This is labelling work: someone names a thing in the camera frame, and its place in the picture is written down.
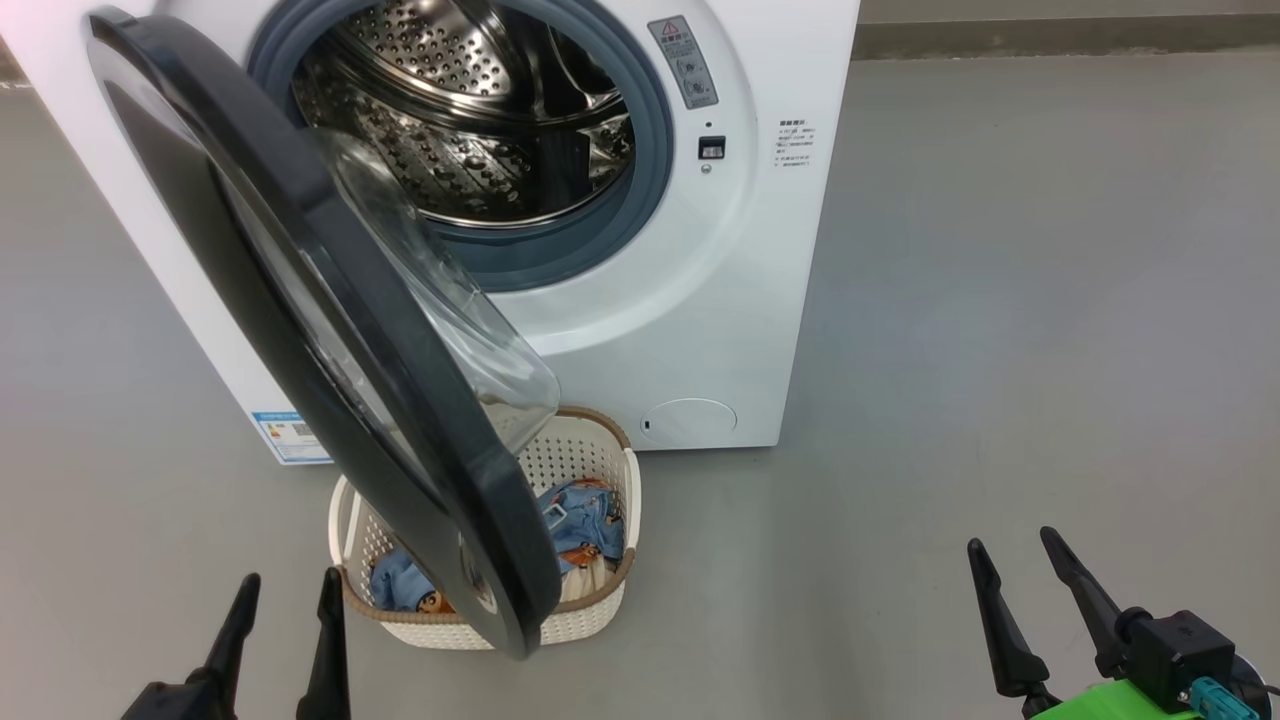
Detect grey wall baseboard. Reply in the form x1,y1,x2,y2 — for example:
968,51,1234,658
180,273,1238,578
853,12,1280,61

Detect white cloth garment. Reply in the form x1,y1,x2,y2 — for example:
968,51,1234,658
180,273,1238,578
558,555,613,603

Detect teal cable connector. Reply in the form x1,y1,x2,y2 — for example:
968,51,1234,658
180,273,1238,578
1188,677,1261,720

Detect blue white energy label sticker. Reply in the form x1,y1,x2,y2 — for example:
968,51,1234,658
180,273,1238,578
250,410,333,466

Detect blue cartoon print garment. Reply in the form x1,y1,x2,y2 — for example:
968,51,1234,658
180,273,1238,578
370,480,626,613

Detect grey warning sticker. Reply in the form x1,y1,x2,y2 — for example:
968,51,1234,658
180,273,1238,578
648,15,719,111

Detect cream perforated laundry basket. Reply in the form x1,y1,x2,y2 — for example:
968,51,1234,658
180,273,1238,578
328,406,642,651

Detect dark round washer door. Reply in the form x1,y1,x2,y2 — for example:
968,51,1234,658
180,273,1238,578
85,5,563,661

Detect round white filter cover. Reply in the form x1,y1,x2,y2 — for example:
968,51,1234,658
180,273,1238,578
640,398,738,447

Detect white front-load washing machine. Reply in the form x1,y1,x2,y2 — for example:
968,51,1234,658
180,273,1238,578
0,0,861,466

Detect steel washing machine drum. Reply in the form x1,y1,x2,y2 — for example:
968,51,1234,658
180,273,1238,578
290,0,636,229

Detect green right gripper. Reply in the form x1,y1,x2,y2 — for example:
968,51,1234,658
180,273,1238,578
966,526,1201,720

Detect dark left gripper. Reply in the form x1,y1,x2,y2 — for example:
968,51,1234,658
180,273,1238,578
120,567,352,720

